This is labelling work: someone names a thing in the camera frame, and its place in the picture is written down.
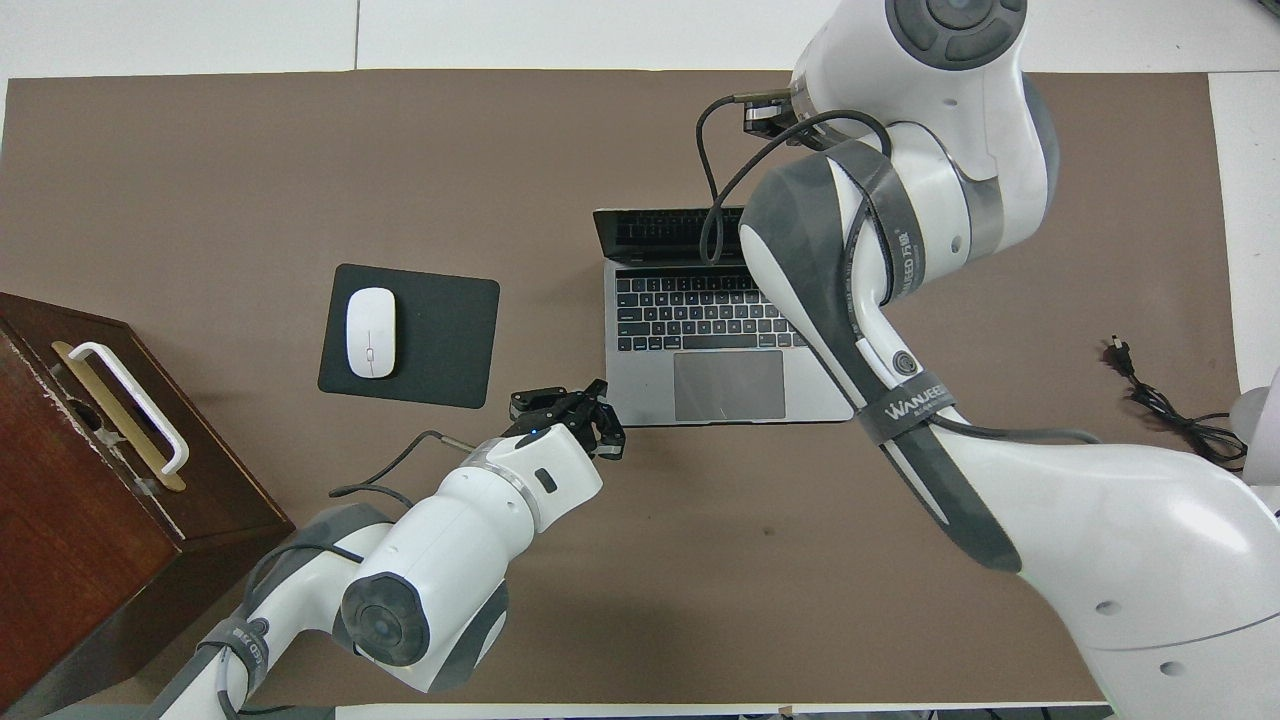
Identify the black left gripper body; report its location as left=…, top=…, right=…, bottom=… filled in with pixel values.
left=503, top=400, right=613, bottom=453

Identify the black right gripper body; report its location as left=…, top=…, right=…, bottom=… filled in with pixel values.
left=743, top=92, right=831, bottom=149

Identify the silver grey laptop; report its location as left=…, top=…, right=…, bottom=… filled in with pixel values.
left=593, top=207, right=856, bottom=426

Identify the black mouse pad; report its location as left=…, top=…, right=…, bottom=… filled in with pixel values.
left=318, top=264, right=501, bottom=409

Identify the white computer mouse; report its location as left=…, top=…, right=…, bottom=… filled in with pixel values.
left=346, top=288, right=397, bottom=379

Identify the brown table mat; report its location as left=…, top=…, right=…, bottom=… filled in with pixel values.
left=0, top=70, right=1241, bottom=706

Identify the dark brown wooden box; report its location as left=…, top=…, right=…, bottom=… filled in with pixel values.
left=0, top=292, right=296, bottom=717

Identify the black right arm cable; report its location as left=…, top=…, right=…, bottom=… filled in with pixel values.
left=697, top=92, right=1103, bottom=444

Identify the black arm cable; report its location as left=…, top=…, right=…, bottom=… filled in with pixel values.
left=697, top=92, right=1103, bottom=444
left=215, top=430, right=476, bottom=720

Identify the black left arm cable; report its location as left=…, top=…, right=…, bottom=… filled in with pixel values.
left=215, top=430, right=476, bottom=720

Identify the white box handle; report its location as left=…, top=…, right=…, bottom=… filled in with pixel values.
left=68, top=342, right=190, bottom=475

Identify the brass handle plate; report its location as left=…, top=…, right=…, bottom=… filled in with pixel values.
left=52, top=341, right=187, bottom=492

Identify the black lamp power cable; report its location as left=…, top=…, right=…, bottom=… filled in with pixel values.
left=1105, top=336, right=1249, bottom=466

